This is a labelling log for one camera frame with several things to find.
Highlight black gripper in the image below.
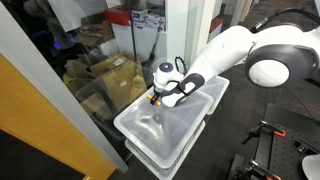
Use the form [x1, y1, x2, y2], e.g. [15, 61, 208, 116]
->
[150, 85, 165, 106]

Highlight orange plastic cylinder object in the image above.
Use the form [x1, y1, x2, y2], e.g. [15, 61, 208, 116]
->
[147, 94, 161, 106]

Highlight translucent plastic storage bin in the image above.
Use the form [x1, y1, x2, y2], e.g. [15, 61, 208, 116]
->
[113, 87, 214, 169]

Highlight large brown cardboard box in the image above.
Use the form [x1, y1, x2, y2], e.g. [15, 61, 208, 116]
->
[89, 53, 148, 113]

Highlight clear plastic storage bin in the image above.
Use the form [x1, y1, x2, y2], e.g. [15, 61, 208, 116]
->
[124, 121, 207, 180]

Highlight white and blue boxes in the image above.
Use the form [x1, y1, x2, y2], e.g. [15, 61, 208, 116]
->
[131, 8, 166, 32]

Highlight crumpled brown cardboard sheet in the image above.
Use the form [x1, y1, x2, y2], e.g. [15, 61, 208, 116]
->
[63, 58, 98, 81]

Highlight red box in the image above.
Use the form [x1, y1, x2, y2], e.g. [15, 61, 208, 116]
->
[103, 5, 132, 27]

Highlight red and white partition panel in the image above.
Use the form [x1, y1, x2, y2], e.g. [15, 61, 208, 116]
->
[209, 17, 225, 44]

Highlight black perforated breadboard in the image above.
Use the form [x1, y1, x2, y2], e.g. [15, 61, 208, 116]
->
[229, 103, 320, 180]

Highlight black-handled broom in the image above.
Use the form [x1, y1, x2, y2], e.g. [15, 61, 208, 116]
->
[129, 9, 148, 96]

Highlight orange-handled black clamp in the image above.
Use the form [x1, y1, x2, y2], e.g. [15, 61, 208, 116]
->
[241, 120, 287, 145]
[233, 159, 282, 180]

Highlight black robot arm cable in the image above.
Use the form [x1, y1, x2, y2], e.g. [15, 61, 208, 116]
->
[249, 7, 320, 34]

